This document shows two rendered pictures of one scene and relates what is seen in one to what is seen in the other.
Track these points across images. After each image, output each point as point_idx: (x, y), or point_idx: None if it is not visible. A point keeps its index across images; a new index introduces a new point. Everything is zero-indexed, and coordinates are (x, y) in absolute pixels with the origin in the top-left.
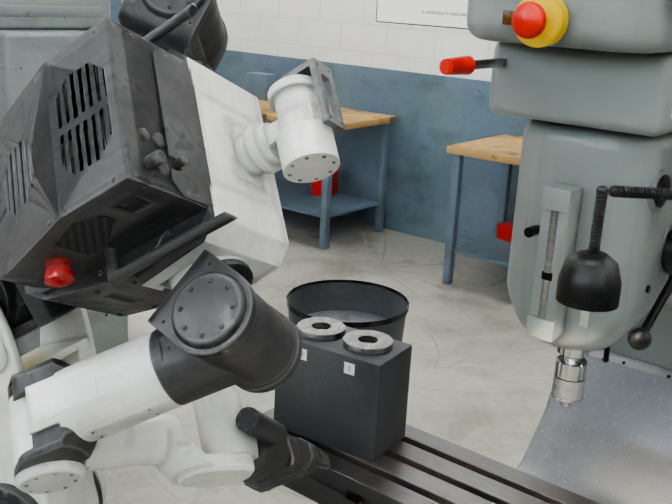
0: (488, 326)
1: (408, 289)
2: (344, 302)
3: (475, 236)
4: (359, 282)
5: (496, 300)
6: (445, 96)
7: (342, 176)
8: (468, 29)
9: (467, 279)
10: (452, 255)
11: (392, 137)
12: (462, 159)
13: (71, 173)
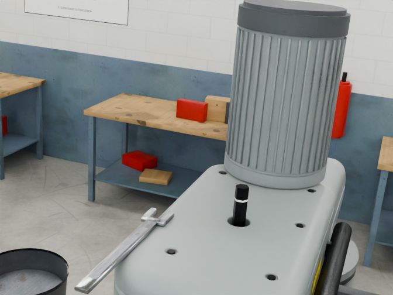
0: (122, 235)
1: (65, 209)
2: (20, 264)
3: (107, 159)
4: (30, 249)
5: (126, 211)
6: (79, 66)
7: (10, 120)
8: (91, 21)
9: (104, 195)
10: (93, 182)
11: (44, 93)
12: (95, 118)
13: None
